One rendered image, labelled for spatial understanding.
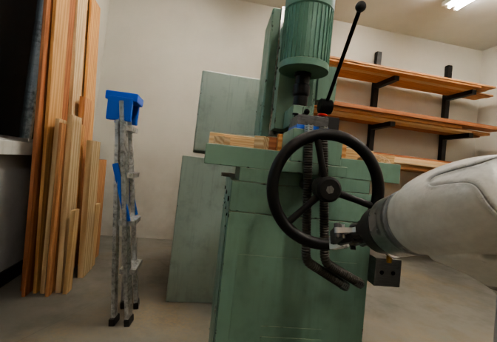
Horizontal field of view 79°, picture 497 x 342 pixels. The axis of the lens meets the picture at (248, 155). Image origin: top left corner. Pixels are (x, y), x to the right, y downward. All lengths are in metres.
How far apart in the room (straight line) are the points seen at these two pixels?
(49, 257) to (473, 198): 2.02
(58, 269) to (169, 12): 2.66
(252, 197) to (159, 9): 3.04
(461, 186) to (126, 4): 3.61
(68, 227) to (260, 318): 1.46
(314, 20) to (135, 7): 2.82
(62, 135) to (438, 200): 1.91
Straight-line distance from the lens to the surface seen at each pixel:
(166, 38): 3.57
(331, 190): 0.73
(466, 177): 0.36
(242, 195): 0.89
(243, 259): 0.92
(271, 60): 1.32
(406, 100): 4.30
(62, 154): 2.06
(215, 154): 0.88
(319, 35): 1.10
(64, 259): 2.18
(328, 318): 1.04
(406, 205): 0.41
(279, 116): 1.17
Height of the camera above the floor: 0.84
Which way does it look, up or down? 2 degrees up
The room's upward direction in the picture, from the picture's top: 6 degrees clockwise
